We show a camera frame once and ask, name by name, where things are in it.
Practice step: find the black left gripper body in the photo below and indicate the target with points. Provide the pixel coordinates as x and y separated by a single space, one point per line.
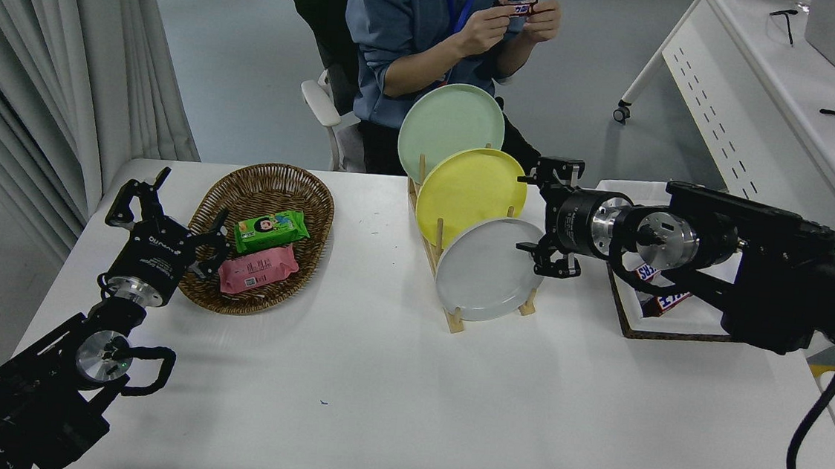
155 255

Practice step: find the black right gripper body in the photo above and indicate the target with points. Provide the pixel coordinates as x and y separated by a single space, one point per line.
573 223

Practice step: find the grey plate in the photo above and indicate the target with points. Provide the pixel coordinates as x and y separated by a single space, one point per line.
485 273

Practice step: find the brown chocolate snack bar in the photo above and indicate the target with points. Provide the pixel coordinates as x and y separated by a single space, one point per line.
665 302
519 7
645 273

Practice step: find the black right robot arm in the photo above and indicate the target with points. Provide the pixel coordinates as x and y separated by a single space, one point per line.
779 278

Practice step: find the person's left forearm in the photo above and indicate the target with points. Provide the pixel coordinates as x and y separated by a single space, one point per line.
513 56

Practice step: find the person's right forearm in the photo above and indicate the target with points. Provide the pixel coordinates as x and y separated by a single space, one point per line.
419 71

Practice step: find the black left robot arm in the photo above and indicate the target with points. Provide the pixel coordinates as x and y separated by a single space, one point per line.
40 391

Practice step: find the yellow plate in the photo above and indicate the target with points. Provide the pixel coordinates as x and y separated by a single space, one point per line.
469 190

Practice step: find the wooden plate rack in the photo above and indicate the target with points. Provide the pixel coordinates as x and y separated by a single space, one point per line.
455 321

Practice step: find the pale green plate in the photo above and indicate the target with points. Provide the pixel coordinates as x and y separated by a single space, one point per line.
449 121

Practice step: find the person's left hand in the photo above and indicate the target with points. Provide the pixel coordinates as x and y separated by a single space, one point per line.
542 21

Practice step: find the person's right hand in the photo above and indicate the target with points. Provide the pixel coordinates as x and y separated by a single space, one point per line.
482 34

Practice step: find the pink snack pack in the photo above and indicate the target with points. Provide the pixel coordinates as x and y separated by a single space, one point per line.
258 270

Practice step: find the green snack pack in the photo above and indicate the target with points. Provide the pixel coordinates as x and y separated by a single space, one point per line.
272 230

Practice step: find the brown wicker basket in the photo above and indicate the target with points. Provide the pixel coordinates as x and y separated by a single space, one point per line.
265 185

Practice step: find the white lined tray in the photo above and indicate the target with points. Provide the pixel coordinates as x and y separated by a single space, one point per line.
678 326

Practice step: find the office chair with white armrest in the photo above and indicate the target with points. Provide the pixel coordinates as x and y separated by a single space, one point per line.
320 104

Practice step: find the grey curtain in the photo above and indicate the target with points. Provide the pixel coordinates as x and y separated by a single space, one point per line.
30 47

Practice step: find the white desk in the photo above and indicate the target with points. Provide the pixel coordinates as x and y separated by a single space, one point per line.
771 91

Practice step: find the person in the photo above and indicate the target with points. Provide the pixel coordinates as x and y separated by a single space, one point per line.
398 9

